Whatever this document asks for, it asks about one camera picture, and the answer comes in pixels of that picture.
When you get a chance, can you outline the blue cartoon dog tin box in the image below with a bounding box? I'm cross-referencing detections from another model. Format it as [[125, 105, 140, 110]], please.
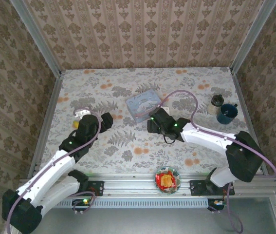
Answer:
[[125, 89, 163, 123]]

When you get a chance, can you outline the grey metal sheet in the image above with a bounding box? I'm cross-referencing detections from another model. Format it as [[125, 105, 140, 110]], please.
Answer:
[[35, 207, 276, 234]]

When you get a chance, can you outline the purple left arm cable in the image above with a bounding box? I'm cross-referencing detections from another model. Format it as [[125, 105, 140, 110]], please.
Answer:
[[5, 109, 102, 234]]

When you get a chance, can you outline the red snack packet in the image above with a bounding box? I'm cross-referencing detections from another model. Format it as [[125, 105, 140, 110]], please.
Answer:
[[156, 170, 179, 192]]

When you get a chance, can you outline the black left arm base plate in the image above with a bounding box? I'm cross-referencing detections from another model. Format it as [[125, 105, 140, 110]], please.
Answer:
[[79, 180, 104, 197]]

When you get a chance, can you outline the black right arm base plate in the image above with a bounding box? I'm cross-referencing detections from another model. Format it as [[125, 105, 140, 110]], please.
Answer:
[[189, 179, 235, 197]]

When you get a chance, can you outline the small black controller board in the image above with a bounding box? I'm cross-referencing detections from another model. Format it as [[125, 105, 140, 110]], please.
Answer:
[[71, 198, 92, 212], [207, 198, 228, 212]]

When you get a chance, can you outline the aluminium side rail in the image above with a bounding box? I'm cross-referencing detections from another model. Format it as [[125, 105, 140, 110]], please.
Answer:
[[229, 68, 270, 178], [27, 72, 65, 180]]

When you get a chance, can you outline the floral tablecloth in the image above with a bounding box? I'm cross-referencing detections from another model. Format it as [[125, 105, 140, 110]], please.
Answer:
[[39, 68, 262, 175]]

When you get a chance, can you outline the aluminium corner post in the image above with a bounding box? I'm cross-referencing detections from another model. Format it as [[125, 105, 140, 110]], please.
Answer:
[[229, 0, 276, 74], [9, 0, 63, 78]]

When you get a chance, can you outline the grey slotted cable duct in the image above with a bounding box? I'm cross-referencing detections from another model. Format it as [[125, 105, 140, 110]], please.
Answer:
[[52, 197, 208, 209]]

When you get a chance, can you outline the dark blue mug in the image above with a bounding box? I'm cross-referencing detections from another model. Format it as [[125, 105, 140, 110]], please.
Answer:
[[216, 103, 239, 125]]

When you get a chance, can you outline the patterned glass bowl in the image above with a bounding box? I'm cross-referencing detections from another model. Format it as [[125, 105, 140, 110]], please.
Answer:
[[154, 166, 182, 195]]

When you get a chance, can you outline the small bottle with black cap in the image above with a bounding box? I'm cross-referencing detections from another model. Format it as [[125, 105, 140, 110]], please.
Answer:
[[207, 94, 224, 116]]

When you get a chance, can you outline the aluminium mounting rail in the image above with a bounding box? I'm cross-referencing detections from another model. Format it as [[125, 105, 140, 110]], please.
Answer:
[[18, 173, 276, 196]]

